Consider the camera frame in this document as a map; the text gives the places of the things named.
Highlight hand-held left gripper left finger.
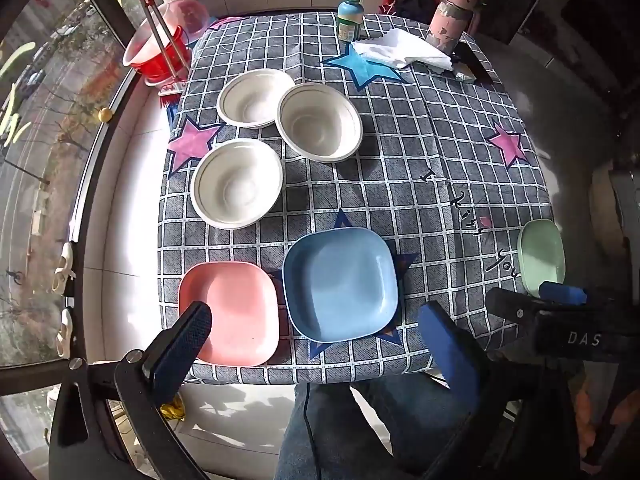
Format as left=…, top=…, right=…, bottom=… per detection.
left=47, top=301, right=213, bottom=480

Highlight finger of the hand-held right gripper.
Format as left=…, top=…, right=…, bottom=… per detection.
left=537, top=281, right=588, bottom=307
left=484, top=286, right=542, bottom=328

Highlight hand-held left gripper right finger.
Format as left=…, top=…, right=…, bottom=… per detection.
left=417, top=301, right=593, bottom=480

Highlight green square plate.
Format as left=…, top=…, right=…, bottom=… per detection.
left=517, top=220, right=567, bottom=298

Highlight pink square plate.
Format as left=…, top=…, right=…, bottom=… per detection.
left=178, top=261, right=280, bottom=367

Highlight blue square plate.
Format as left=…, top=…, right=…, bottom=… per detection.
left=282, top=227, right=400, bottom=343

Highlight white paper bowl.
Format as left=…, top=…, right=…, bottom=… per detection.
left=190, top=139, right=285, bottom=231
left=276, top=83, right=363, bottom=163
left=217, top=69, right=297, bottom=129

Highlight yellow crumpled item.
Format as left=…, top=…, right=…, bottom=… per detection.
left=160, top=395, right=187, bottom=422

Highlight white window latch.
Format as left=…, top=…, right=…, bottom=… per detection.
left=55, top=307, right=77, bottom=359
left=50, top=242, right=77, bottom=293

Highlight person's jeans legs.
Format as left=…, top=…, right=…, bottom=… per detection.
left=274, top=370, right=501, bottom=480

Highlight grey checked star tablecloth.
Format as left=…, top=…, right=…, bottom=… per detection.
left=157, top=10, right=556, bottom=386

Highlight red plastic bucket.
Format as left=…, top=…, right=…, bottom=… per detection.
left=122, top=25, right=193, bottom=86

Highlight white folded cloth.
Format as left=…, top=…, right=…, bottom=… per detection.
left=352, top=27, right=455, bottom=71

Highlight pink worn thermos flask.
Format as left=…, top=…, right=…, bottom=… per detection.
left=426, top=0, right=487, bottom=53

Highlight pink plastic basin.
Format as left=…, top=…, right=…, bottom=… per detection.
left=160, top=0, right=210, bottom=37

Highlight green capped bottle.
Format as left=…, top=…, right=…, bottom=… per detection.
left=337, top=0, right=364, bottom=43

